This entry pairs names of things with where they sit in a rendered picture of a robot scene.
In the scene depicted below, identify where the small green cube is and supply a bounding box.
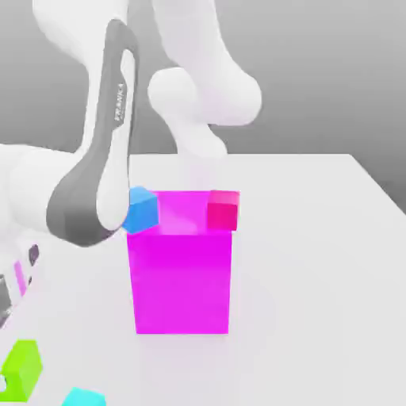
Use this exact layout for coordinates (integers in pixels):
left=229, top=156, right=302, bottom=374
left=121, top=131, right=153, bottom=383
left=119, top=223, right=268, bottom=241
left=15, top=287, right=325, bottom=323
left=0, top=339, right=44, bottom=404

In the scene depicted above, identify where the small cyan cube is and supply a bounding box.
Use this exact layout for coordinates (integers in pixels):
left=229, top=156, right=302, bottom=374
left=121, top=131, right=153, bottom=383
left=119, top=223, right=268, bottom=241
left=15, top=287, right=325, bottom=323
left=61, top=386, right=107, bottom=406

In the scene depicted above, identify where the small blue cube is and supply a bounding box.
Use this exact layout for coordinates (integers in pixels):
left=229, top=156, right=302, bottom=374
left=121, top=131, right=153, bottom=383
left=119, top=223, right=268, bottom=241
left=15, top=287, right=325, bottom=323
left=121, top=186, right=159, bottom=235

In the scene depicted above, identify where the small red cube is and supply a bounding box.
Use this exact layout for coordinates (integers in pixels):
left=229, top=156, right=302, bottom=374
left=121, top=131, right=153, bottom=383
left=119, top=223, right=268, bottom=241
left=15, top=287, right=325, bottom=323
left=206, top=190, right=241, bottom=232

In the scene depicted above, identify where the large magenta box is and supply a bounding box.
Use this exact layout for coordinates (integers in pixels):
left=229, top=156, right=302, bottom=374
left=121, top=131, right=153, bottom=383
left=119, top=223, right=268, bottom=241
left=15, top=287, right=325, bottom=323
left=126, top=190, right=241, bottom=335

